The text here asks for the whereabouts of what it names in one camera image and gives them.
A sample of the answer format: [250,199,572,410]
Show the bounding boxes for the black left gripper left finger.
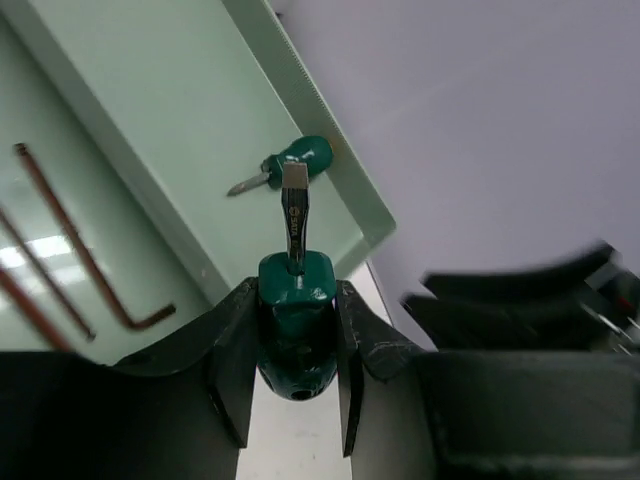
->
[1,277,257,479]

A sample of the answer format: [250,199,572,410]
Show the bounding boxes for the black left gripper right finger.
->
[336,281,639,479]

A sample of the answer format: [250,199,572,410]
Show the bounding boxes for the brown hex key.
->
[14,143,176,331]
[1,211,96,342]
[1,267,73,352]

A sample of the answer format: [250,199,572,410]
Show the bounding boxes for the green toolbox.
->
[0,0,399,366]

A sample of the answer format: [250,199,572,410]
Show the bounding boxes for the green stubby phillips screwdriver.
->
[226,134,336,198]

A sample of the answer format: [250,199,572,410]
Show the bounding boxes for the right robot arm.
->
[401,242,639,355]

